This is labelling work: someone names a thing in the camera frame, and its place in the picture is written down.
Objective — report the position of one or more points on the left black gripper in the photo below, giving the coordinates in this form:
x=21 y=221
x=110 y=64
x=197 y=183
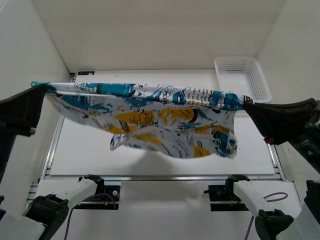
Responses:
x=20 y=110

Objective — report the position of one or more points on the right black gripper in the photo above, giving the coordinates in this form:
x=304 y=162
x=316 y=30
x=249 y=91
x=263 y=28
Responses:
x=281 y=120

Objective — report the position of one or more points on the patterned white shorts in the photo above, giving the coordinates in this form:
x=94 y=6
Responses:
x=180 y=122

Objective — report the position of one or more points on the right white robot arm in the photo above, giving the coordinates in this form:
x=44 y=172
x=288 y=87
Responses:
x=272 y=224

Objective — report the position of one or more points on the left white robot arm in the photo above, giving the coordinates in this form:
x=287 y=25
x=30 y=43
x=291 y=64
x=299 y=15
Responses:
x=45 y=214

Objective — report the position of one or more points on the white plastic basket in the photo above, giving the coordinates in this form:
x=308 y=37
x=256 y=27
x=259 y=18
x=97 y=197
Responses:
x=242 y=75

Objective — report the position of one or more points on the black corner label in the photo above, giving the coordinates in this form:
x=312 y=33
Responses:
x=85 y=73

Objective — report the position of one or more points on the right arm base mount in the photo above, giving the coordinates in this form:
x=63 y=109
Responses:
x=222 y=197

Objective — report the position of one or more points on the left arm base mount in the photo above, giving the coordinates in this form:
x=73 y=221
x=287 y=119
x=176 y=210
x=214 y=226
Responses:
x=106 y=197

